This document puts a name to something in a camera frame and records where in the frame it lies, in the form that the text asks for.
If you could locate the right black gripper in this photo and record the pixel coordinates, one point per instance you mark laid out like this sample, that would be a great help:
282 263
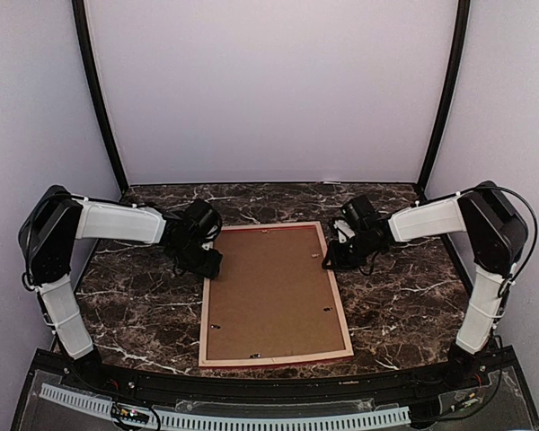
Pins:
339 261

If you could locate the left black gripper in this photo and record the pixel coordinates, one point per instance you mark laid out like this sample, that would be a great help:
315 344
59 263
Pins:
208 269

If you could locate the brown cardboard backing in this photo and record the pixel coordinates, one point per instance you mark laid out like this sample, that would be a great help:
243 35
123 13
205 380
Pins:
274 292

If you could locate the red wooden picture frame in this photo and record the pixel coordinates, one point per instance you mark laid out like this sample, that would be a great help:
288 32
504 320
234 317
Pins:
274 357

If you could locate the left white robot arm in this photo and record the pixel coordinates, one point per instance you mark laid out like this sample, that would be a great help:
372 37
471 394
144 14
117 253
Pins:
47 240

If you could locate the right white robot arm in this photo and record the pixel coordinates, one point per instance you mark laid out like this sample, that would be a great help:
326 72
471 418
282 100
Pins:
500 240

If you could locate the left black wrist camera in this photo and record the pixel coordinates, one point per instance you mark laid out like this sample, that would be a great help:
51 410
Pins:
202 219

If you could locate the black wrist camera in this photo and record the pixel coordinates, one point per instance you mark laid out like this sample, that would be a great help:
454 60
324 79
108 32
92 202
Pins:
359 213
202 219

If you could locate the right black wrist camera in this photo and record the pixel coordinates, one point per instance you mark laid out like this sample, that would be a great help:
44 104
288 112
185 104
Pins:
359 213

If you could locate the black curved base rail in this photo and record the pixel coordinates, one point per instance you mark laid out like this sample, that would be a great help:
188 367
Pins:
416 386

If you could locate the white cable duct strip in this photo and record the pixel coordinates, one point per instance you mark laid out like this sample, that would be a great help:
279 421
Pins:
201 416

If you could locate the right black corner post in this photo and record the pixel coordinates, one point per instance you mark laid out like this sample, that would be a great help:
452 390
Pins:
447 95

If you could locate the black corner post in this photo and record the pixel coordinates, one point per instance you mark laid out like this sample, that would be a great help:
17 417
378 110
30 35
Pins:
447 95
95 89

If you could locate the left black corner post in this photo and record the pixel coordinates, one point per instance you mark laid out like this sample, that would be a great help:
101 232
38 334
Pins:
95 89

